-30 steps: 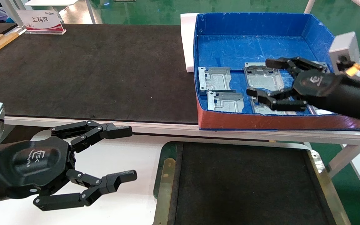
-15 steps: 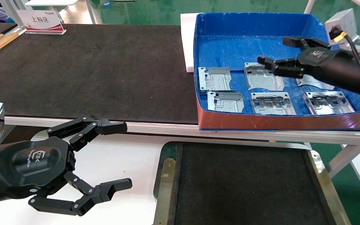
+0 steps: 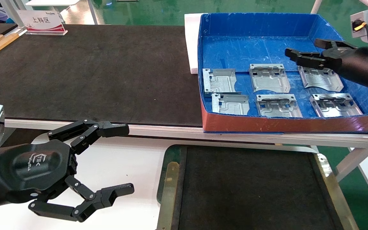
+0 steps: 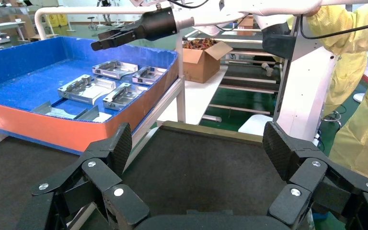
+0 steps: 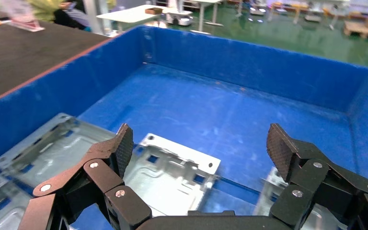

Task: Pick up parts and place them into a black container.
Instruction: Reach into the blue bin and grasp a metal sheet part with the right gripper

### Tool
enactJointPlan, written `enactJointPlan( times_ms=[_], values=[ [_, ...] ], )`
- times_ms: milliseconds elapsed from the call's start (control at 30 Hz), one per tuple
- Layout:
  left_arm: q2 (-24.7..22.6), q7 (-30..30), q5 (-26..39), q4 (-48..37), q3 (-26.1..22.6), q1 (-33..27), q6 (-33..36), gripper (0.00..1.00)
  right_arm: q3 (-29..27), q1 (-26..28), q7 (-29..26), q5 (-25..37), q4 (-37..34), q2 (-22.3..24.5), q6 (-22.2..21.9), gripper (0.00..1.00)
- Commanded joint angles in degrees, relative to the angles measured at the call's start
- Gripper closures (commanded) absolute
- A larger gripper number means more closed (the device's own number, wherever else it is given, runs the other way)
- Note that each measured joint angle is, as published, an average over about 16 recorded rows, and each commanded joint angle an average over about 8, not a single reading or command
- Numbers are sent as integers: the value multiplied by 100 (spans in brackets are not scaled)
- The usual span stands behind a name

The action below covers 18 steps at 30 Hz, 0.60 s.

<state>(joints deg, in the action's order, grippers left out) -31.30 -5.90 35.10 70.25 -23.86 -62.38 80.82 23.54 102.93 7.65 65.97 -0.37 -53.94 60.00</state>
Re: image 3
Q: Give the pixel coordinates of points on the brass rim strip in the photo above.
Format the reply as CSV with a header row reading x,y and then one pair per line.
x,y
337,191
168,195

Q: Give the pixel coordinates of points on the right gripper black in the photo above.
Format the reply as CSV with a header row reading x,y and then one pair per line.
x,y
346,62

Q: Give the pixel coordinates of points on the white red sign placard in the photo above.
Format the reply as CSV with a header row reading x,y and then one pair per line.
x,y
41,20

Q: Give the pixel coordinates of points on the black conveyor belt mat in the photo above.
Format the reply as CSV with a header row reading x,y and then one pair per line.
x,y
91,73

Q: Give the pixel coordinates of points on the aluminium conveyor frame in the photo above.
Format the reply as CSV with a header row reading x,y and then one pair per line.
x,y
158,129

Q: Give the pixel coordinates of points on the white foam block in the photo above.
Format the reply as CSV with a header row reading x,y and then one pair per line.
x,y
191,41

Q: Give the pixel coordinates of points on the black tray container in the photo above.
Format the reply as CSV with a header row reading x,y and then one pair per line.
x,y
244,191

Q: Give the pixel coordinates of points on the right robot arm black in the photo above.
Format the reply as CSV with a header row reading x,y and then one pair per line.
x,y
367,75

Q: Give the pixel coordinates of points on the blue cardboard parts box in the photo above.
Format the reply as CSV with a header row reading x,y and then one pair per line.
x,y
260,48

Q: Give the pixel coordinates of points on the stamped sheet metal part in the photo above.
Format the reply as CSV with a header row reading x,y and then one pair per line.
x,y
278,107
319,80
230,104
332,106
269,80
219,81

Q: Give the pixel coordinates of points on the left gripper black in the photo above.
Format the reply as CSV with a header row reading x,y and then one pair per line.
x,y
33,169

